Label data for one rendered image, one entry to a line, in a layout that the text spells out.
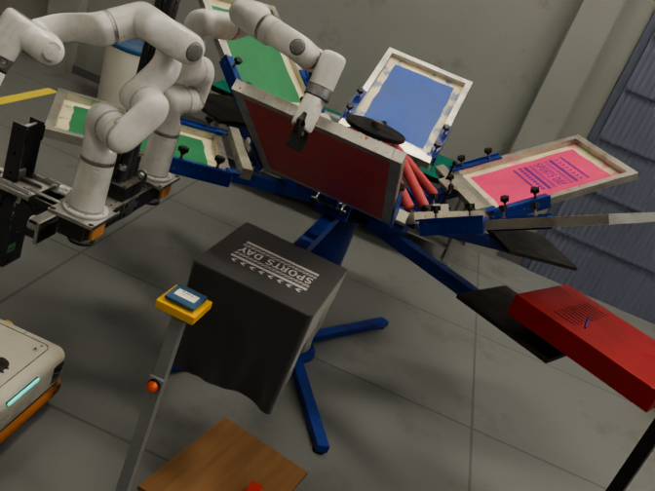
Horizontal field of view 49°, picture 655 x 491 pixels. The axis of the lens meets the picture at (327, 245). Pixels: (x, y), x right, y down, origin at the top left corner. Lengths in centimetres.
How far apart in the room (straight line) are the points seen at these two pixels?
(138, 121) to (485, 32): 490
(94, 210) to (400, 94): 279
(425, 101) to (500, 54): 210
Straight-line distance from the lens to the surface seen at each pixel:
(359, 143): 219
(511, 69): 655
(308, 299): 244
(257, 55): 419
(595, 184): 382
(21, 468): 292
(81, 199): 207
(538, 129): 648
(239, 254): 257
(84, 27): 193
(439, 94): 462
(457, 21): 653
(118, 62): 668
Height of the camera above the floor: 204
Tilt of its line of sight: 22 degrees down
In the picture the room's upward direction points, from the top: 22 degrees clockwise
